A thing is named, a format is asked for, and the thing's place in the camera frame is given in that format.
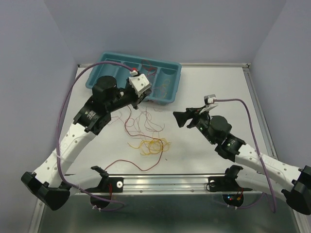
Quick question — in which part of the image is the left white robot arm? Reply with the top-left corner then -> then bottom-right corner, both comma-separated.
21,74 -> 152,211

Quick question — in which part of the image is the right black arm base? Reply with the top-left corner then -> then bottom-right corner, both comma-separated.
205,165 -> 244,209

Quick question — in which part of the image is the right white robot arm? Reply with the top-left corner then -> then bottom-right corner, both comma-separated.
173,108 -> 311,215

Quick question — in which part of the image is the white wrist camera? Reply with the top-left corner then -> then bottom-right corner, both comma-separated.
128,74 -> 152,97
199,94 -> 218,114

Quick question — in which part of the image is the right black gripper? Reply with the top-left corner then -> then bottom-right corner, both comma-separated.
173,105 -> 216,145

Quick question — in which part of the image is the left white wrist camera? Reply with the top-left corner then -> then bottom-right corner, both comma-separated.
128,74 -> 152,97

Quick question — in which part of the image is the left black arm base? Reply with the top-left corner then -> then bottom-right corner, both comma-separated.
82,166 -> 125,212

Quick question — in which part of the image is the aluminium mounting rail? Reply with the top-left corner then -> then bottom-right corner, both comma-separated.
72,172 -> 265,195

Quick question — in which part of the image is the bright red wire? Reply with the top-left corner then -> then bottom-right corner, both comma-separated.
141,58 -> 157,78

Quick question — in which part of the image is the teal compartment tray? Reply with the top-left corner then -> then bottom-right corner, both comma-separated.
86,52 -> 182,105

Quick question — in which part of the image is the thin yellow wire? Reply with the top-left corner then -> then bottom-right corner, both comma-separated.
157,79 -> 173,99

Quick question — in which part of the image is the red yellow wire bundle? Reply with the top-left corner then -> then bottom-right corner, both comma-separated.
104,106 -> 172,172

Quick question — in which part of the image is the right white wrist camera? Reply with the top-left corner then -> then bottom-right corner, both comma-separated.
199,94 -> 218,114

